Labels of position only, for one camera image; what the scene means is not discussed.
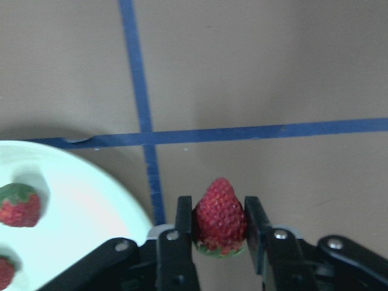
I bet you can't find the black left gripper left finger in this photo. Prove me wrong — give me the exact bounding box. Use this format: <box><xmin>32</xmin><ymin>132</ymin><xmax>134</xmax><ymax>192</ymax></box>
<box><xmin>155</xmin><ymin>196</ymin><xmax>200</xmax><ymax>291</ymax></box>

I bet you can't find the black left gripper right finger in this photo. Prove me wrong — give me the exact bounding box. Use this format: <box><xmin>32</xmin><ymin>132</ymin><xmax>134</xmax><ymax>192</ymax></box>
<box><xmin>244</xmin><ymin>196</ymin><xmax>317</xmax><ymax>291</ymax></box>

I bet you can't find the red strawberry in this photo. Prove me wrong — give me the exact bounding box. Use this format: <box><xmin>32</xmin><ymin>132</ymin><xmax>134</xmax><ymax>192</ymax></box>
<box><xmin>0</xmin><ymin>256</ymin><xmax>16</xmax><ymax>290</ymax></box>
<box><xmin>192</xmin><ymin>178</ymin><xmax>247</xmax><ymax>258</ymax></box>

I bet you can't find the strawberry plate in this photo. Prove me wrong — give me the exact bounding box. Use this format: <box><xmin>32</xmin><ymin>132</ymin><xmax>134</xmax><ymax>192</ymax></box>
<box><xmin>1</xmin><ymin>183</ymin><xmax>41</xmax><ymax>227</ymax></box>

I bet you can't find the pale green plate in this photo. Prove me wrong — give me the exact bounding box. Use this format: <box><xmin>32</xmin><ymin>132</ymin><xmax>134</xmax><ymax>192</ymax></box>
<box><xmin>1</xmin><ymin>141</ymin><xmax>152</xmax><ymax>290</ymax></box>

